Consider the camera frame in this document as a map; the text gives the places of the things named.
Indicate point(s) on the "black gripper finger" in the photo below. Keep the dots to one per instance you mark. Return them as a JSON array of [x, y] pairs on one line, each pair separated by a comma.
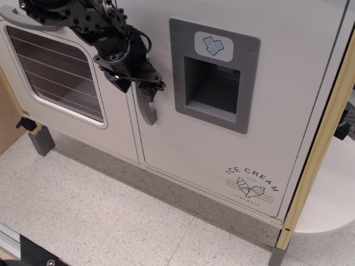
[[122, 84], [149, 90]]

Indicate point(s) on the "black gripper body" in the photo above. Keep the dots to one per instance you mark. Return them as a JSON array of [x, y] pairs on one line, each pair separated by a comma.
[[125, 62]]

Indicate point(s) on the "grey fridge door handle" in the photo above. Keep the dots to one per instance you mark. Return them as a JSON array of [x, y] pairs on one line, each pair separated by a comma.
[[147, 109]]

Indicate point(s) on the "white toy fridge door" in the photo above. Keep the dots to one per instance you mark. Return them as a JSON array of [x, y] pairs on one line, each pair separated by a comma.
[[249, 171]]

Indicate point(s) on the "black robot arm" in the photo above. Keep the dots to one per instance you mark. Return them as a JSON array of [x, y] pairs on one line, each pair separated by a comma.
[[89, 20]]

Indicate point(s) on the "grey ice dispenser panel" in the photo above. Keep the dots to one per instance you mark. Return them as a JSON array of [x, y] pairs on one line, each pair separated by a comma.
[[214, 72]]

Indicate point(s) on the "white oven door with window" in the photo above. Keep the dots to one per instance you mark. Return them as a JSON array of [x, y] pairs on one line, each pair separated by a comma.
[[57, 84]]

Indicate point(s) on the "black clamp knob left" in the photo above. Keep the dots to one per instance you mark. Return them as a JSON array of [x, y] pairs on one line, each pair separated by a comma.
[[26, 123]]

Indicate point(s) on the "wooden side panel left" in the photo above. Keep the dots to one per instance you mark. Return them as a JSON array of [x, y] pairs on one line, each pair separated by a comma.
[[9, 117]]

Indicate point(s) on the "white toy kitchen cabinet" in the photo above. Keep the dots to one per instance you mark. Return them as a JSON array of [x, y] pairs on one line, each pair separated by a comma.
[[321, 39]]

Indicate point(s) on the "black clamp at right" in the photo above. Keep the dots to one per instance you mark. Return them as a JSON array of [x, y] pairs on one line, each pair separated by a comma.
[[346, 124]]

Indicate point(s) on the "grey right foot cap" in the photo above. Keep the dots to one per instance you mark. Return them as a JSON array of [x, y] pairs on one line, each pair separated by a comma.
[[276, 257]]

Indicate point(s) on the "white round table base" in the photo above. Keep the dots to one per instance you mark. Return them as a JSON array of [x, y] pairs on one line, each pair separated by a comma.
[[330, 204]]

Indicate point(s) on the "grey oven door handle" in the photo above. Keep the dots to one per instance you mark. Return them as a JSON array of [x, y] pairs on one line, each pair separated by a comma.
[[10, 14]]

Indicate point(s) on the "light wooden corner post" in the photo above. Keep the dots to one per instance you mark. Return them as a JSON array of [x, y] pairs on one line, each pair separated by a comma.
[[334, 109]]

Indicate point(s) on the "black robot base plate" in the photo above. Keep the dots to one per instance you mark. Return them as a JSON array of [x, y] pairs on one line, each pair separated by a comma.
[[33, 254]]

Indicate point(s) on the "aluminium rail profile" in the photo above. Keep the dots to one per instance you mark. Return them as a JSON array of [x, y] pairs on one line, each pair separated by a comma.
[[10, 241]]

